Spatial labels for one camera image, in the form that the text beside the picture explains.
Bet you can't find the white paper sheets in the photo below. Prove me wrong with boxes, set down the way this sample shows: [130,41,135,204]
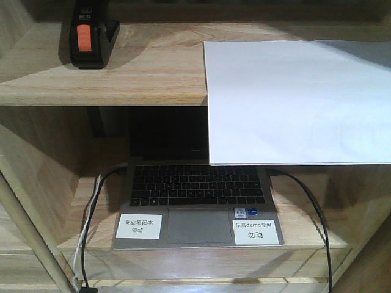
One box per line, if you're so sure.
[203,40,390,165]

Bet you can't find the black stapler with orange button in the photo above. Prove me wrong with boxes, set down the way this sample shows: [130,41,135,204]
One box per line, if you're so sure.
[69,1,120,69]

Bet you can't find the grey laptop computer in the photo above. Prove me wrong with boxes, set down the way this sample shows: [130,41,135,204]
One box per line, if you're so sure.
[113,106,284,250]

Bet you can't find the right white label sticker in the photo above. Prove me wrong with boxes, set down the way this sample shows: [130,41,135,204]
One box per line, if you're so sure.
[233,219,280,245]

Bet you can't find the white label sticker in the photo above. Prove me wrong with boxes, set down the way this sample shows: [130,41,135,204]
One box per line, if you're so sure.
[233,219,280,245]
[115,214,163,240]

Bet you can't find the left white label sticker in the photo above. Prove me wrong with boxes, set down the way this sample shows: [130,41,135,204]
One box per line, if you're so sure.
[115,214,163,240]

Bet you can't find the wooden shelf unit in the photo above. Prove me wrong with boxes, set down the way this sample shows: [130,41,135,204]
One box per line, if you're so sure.
[1,1,390,292]

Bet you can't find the white cable left of laptop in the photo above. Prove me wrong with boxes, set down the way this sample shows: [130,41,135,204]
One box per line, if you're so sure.
[72,162,128,293]

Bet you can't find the black cable right of laptop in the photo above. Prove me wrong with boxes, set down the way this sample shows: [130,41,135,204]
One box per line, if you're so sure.
[265,168,334,293]

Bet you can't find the black cable of laptop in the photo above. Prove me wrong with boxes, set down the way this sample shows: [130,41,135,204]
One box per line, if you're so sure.
[80,165,128,293]
[265,168,334,293]

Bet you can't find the black cable left of laptop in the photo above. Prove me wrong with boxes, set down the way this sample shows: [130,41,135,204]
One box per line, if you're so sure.
[80,165,128,293]

